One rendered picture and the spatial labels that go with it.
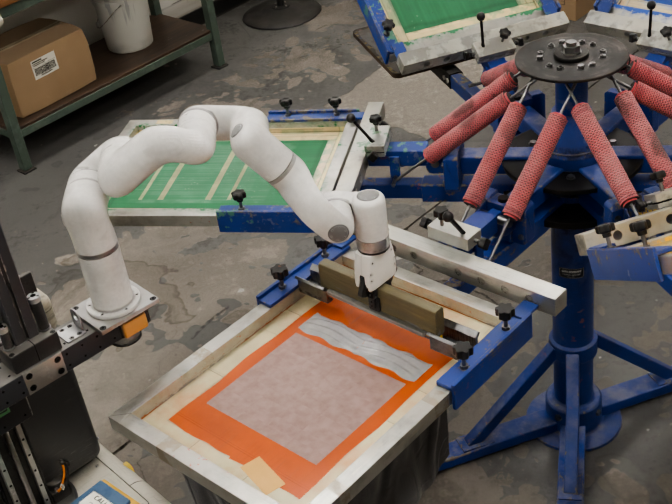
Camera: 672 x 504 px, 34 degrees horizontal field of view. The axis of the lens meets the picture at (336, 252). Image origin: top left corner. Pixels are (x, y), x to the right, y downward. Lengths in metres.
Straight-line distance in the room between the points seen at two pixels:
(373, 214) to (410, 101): 3.38
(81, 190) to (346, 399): 0.73
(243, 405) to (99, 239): 0.49
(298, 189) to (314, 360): 0.44
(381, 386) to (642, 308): 1.92
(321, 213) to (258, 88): 3.83
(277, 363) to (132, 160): 0.60
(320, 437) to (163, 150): 0.69
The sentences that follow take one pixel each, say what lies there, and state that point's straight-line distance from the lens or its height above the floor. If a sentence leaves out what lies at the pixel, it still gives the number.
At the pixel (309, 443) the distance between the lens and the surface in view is 2.36.
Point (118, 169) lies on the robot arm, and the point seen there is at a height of 1.50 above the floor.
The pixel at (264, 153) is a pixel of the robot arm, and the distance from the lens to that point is 2.31.
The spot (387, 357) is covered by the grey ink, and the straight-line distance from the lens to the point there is 2.53.
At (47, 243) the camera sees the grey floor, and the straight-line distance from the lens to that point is 5.15.
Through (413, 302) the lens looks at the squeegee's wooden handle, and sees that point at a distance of 2.49.
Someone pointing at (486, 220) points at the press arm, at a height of 1.04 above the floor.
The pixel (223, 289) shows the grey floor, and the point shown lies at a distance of 4.53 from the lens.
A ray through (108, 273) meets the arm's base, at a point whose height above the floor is 1.25.
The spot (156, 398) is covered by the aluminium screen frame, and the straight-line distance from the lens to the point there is 2.52.
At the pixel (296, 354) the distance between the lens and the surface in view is 2.59.
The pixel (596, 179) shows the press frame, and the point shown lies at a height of 1.02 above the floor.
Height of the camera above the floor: 2.58
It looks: 34 degrees down
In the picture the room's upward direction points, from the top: 9 degrees counter-clockwise
